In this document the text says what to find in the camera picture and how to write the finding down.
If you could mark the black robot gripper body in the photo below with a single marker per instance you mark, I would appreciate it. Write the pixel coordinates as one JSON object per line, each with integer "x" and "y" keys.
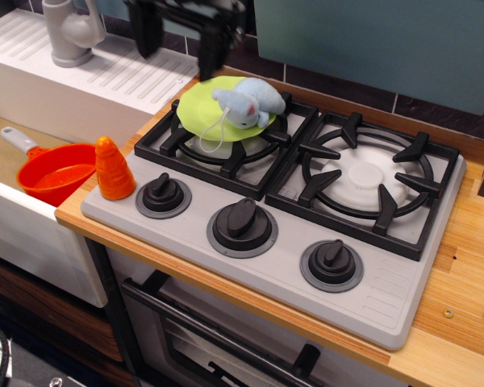
{"x": 194, "y": 15}

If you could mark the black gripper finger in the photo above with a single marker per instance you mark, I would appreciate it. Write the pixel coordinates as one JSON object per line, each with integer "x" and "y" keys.
{"x": 216, "y": 42}
{"x": 147, "y": 27}

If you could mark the blue plush toy animal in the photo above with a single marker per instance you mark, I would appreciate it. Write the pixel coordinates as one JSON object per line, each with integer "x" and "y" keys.
{"x": 250, "y": 103}

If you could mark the lime green plate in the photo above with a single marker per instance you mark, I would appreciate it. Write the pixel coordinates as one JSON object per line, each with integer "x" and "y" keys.
{"x": 201, "y": 115}

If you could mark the grey toy faucet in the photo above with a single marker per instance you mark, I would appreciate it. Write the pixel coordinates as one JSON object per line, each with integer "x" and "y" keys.
{"x": 71, "y": 35}

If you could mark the black left burner grate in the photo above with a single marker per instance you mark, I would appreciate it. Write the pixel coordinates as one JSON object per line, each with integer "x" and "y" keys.
{"x": 247, "y": 167}

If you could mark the black burner grate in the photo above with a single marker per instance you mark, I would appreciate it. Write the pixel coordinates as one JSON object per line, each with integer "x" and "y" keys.
{"x": 247, "y": 167}
{"x": 379, "y": 186}

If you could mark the white toy sink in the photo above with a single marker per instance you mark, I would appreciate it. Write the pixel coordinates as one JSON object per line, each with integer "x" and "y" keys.
{"x": 113, "y": 94}

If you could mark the orange plastic carrot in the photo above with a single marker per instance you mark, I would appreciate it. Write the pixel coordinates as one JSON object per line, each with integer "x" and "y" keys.
{"x": 115, "y": 179}

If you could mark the black left stove knob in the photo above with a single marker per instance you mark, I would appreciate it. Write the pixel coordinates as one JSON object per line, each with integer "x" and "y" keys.
{"x": 163, "y": 198}

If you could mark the black stove knob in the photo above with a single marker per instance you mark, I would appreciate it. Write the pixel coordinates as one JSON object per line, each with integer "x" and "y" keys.
{"x": 331, "y": 266}
{"x": 242, "y": 230}
{"x": 163, "y": 198}

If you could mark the black middle stove knob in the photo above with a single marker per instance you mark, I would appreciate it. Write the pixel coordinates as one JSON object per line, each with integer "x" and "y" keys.
{"x": 242, "y": 230}

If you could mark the grey toy stove top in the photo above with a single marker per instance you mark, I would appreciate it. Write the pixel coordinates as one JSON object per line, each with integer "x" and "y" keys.
{"x": 381, "y": 308}

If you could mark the black right burner grate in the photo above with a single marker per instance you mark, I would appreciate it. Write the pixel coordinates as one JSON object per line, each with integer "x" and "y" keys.
{"x": 379, "y": 186}

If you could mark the black right stove knob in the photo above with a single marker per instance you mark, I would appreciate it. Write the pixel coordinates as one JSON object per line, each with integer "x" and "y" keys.
{"x": 331, "y": 266}

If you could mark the toy oven door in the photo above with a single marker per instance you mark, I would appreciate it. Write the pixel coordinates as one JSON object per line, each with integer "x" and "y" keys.
{"x": 199, "y": 339}

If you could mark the orange pot with grey handle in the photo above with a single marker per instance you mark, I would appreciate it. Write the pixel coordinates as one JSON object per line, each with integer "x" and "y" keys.
{"x": 51, "y": 174}

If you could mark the teal wall cabinet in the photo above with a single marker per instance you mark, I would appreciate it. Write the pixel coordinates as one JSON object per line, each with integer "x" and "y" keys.
{"x": 429, "y": 50}

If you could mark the black oven door handle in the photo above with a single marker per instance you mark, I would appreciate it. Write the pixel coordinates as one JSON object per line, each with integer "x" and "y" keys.
{"x": 297, "y": 375}

